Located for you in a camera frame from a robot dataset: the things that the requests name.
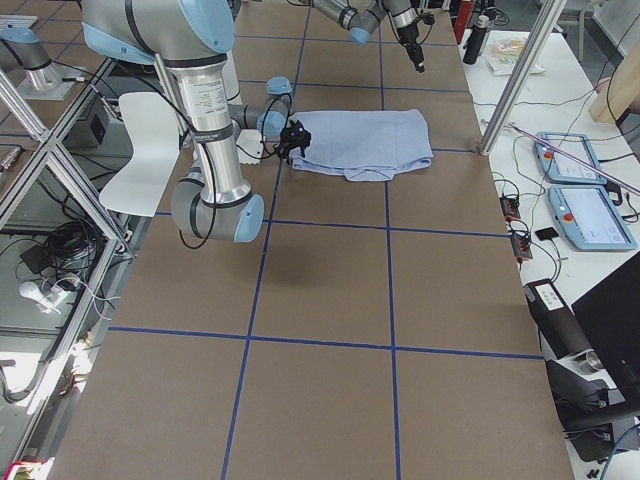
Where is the teach pendant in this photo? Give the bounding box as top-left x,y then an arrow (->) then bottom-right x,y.
547,185 -> 637,252
534,132 -> 606,185

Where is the black water bottle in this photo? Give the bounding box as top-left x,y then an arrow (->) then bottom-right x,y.
462,14 -> 490,65

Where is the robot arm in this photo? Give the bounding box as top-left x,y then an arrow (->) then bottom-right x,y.
308,0 -> 426,73
82,1 -> 265,243

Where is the aluminium frame post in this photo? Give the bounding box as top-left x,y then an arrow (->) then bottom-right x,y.
478,0 -> 566,156

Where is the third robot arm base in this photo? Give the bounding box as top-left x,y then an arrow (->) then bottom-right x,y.
1,27 -> 72,101

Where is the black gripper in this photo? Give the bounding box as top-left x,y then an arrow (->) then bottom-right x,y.
278,120 -> 311,156
397,23 -> 425,73

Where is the blue striped button shirt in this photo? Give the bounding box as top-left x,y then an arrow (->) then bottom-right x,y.
290,109 -> 433,182

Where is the upper teach pendant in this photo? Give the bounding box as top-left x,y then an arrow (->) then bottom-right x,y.
534,132 -> 606,185

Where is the lower teach pendant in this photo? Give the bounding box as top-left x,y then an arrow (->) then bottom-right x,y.
547,185 -> 637,252

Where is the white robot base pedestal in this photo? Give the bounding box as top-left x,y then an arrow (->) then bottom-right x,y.
98,49 -> 266,218

